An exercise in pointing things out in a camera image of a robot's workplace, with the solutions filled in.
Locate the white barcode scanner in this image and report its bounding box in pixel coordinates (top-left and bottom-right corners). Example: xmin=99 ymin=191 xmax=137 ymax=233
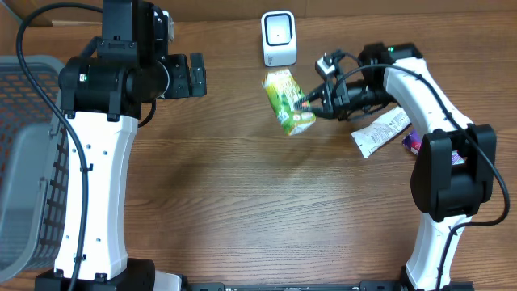
xmin=261 ymin=10 xmax=297 ymax=67

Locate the red purple snack pack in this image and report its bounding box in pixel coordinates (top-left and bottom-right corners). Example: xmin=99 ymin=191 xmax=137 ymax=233
xmin=402 ymin=129 xmax=465 ymax=165

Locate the white tube gold cap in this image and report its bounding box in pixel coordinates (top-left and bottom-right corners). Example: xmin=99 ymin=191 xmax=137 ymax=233
xmin=351 ymin=107 xmax=410 ymax=158

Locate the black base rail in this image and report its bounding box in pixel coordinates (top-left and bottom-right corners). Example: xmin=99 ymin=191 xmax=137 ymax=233
xmin=183 ymin=280 xmax=408 ymax=291

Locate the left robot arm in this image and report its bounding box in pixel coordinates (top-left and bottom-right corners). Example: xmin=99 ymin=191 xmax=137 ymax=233
xmin=35 ymin=1 xmax=207 ymax=291

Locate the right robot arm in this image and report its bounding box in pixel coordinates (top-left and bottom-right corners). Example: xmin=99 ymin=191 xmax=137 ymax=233
xmin=293 ymin=43 xmax=511 ymax=290

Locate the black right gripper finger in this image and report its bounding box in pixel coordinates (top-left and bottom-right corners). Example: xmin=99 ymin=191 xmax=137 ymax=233
xmin=300 ymin=107 xmax=326 ymax=118
xmin=297 ymin=86 xmax=326 ymax=104

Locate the green drink carton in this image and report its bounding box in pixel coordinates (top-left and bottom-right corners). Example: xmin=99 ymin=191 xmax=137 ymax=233
xmin=262 ymin=69 xmax=316 ymax=136

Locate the grey plastic mesh basket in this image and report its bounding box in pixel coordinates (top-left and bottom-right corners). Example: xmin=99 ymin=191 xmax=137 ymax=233
xmin=1 ymin=56 xmax=69 ymax=281

